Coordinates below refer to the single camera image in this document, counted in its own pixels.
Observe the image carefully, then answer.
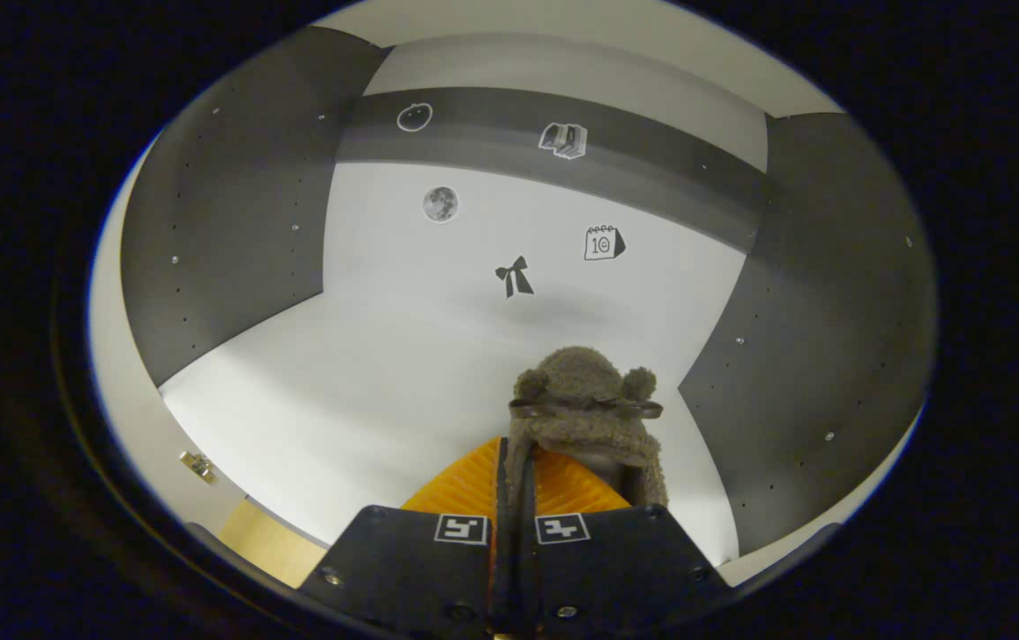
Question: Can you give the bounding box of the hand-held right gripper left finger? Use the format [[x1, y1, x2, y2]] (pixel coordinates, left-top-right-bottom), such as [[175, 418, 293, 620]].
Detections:
[[301, 436, 510, 636]]

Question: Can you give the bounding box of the brown fuzzy shoe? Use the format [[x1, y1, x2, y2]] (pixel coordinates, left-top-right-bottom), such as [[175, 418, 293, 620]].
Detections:
[[508, 346, 670, 512]]

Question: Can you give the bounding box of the white cabinet door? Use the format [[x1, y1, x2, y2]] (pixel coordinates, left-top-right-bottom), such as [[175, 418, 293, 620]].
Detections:
[[87, 133, 248, 541], [716, 404, 927, 588]]

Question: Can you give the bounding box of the white shoe cabinet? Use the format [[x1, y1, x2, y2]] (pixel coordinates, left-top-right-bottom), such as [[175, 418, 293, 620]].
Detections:
[[87, 0, 939, 588]]

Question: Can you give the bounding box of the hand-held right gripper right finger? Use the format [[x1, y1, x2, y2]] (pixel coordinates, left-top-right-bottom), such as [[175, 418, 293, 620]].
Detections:
[[509, 444, 733, 634]]

